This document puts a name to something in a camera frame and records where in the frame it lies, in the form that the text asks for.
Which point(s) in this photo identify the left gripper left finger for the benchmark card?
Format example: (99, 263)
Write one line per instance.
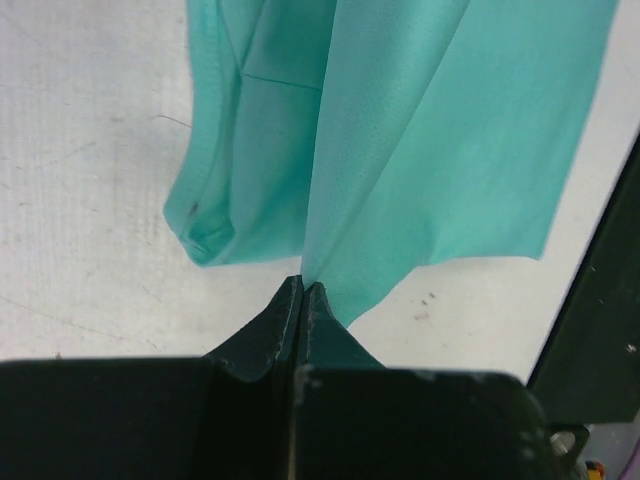
(222, 415)

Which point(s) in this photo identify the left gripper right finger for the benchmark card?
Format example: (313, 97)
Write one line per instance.
(357, 419)

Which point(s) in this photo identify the teal t shirt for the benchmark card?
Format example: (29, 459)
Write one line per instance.
(369, 138)

